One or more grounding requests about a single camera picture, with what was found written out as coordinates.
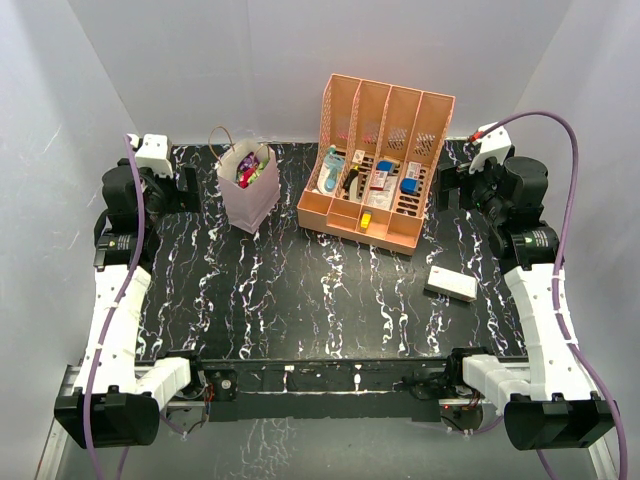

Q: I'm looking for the purple M&M's packet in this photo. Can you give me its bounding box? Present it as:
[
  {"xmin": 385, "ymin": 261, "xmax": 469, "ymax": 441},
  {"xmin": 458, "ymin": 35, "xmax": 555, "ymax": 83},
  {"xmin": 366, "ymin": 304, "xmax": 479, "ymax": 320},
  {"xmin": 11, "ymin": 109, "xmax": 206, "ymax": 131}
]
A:
[{"xmin": 238, "ymin": 152, "xmax": 259, "ymax": 172}]

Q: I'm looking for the purple cable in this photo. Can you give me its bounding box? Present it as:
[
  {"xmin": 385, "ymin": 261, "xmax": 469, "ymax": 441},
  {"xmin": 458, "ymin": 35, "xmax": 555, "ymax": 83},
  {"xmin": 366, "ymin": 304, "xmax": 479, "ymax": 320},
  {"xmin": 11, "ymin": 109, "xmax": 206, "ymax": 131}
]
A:
[
  {"xmin": 464, "ymin": 110, "xmax": 629, "ymax": 480},
  {"xmin": 82, "ymin": 133, "xmax": 207, "ymax": 480}
]

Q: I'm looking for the green candy packet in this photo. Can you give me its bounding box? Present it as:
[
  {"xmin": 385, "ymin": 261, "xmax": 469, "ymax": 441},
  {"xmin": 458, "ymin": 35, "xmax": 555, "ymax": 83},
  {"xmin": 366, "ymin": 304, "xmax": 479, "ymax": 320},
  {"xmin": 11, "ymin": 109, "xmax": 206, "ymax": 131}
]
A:
[{"xmin": 252, "ymin": 159, "xmax": 269, "ymax": 183}]

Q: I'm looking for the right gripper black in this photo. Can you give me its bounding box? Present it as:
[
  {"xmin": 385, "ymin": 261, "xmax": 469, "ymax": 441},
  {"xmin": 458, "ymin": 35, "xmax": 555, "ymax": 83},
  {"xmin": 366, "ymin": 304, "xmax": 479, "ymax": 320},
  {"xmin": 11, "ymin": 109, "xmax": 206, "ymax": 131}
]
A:
[{"xmin": 433, "ymin": 155, "xmax": 508, "ymax": 224}]

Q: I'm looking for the aluminium frame rail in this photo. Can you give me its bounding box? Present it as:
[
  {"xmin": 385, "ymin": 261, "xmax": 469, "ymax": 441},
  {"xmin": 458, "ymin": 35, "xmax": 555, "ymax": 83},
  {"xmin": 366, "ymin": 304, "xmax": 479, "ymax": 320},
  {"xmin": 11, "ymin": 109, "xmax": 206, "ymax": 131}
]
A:
[{"xmin": 34, "ymin": 364, "xmax": 619, "ymax": 480}]

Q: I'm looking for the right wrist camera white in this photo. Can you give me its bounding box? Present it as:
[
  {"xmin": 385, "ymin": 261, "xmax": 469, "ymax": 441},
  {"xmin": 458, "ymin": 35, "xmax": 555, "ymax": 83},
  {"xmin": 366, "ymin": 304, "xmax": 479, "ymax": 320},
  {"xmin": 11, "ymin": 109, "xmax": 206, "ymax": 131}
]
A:
[{"xmin": 468, "ymin": 122, "xmax": 513, "ymax": 174}]

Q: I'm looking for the small yellow box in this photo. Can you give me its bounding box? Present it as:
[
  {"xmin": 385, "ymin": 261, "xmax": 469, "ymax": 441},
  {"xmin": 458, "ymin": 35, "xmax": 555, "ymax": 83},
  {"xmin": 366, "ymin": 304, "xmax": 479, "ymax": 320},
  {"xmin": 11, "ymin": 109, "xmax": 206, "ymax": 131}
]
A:
[{"xmin": 359, "ymin": 210, "xmax": 372, "ymax": 232}]

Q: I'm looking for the pink candy packet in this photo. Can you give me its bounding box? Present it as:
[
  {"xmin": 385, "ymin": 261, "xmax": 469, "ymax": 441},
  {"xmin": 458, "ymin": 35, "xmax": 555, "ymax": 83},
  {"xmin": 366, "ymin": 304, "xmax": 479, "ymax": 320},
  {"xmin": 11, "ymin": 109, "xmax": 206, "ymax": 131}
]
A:
[{"xmin": 237, "ymin": 168, "xmax": 257, "ymax": 189}]

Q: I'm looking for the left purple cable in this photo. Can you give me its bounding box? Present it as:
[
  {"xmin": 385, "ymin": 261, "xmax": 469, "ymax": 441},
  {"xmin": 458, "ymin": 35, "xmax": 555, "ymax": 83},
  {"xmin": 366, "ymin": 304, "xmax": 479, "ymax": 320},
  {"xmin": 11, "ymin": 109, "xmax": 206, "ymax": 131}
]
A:
[{"xmin": 82, "ymin": 133, "xmax": 207, "ymax": 480}]

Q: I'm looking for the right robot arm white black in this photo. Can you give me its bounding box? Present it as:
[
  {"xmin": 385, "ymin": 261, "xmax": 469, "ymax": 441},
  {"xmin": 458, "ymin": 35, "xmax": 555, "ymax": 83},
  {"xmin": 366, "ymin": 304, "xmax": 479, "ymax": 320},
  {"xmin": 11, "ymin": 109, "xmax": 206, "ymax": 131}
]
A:
[{"xmin": 403, "ymin": 156, "xmax": 614, "ymax": 451}]

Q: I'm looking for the pale pink paper bag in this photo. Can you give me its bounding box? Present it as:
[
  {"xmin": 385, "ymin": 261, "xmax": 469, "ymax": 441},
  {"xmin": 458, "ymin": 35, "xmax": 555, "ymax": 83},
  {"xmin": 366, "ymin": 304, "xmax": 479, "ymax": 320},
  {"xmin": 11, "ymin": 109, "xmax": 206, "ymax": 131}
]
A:
[{"xmin": 208, "ymin": 125, "xmax": 280, "ymax": 234}]

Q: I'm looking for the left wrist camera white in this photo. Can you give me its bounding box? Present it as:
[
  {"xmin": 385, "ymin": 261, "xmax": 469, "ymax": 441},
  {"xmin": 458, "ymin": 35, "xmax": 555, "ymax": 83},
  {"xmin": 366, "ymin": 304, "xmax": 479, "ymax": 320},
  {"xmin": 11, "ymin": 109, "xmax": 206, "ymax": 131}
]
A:
[{"xmin": 125, "ymin": 133, "xmax": 174, "ymax": 179}]

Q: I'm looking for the light blue tape dispenser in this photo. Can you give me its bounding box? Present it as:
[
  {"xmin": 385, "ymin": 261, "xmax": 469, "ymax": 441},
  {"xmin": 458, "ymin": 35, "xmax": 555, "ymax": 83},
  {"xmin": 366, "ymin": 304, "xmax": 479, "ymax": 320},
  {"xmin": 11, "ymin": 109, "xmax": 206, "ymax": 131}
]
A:
[{"xmin": 317, "ymin": 145, "xmax": 345, "ymax": 195}]

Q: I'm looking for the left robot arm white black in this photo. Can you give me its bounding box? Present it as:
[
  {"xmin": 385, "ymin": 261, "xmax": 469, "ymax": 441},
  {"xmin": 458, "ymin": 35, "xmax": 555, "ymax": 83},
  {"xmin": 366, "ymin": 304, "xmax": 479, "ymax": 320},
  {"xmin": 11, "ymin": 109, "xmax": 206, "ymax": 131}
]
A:
[{"xmin": 54, "ymin": 159, "xmax": 207, "ymax": 449}]

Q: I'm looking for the orange desk file organizer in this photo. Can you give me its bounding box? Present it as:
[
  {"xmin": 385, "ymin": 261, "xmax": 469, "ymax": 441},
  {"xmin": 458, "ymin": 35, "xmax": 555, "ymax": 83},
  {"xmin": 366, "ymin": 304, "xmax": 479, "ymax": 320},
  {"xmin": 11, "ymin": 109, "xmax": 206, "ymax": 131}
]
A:
[{"xmin": 297, "ymin": 74, "xmax": 455, "ymax": 255}]

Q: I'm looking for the white plastic packet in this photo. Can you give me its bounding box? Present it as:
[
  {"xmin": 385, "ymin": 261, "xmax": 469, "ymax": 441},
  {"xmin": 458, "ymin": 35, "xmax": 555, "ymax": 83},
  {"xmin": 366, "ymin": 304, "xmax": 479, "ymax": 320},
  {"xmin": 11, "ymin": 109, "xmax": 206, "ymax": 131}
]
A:
[{"xmin": 365, "ymin": 190, "xmax": 394, "ymax": 210}]

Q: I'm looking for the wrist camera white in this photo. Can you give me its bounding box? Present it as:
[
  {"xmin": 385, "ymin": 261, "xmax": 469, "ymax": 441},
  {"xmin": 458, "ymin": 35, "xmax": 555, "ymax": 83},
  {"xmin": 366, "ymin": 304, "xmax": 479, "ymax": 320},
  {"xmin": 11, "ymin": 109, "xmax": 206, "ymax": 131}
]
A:
[
  {"xmin": 468, "ymin": 122, "xmax": 513, "ymax": 174},
  {"xmin": 125, "ymin": 133, "xmax": 174, "ymax": 179}
]

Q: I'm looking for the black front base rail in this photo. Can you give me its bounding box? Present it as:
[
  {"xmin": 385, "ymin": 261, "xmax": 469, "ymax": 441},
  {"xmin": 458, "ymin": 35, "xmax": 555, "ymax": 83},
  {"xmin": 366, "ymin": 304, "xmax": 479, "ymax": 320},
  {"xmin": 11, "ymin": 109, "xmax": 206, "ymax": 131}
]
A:
[{"xmin": 149, "ymin": 357, "xmax": 506, "ymax": 424}]

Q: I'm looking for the black yellow utility knife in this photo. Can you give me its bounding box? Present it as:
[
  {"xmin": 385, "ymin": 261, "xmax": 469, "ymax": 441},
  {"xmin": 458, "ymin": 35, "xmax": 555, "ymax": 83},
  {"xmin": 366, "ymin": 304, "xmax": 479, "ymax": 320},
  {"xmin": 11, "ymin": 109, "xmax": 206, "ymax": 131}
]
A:
[{"xmin": 343, "ymin": 164, "xmax": 361, "ymax": 202}]

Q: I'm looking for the blue white item pack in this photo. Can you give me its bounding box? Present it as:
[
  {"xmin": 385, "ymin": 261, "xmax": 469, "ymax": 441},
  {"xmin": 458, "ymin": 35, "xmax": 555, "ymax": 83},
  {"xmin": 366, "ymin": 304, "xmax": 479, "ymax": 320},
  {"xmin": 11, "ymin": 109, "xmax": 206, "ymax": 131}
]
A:
[{"xmin": 400, "ymin": 161, "xmax": 422, "ymax": 196}]

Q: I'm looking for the white rectangular box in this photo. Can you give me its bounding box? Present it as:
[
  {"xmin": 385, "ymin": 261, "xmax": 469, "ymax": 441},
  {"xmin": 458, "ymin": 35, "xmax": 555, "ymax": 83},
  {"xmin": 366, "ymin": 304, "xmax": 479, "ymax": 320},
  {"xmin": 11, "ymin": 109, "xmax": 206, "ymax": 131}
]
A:
[{"xmin": 425, "ymin": 265, "xmax": 478, "ymax": 303}]

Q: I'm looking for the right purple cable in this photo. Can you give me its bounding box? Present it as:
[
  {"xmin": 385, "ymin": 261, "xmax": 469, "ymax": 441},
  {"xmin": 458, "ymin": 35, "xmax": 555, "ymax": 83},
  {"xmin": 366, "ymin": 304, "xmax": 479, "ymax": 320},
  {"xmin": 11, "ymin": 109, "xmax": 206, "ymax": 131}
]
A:
[{"xmin": 464, "ymin": 110, "xmax": 629, "ymax": 480}]

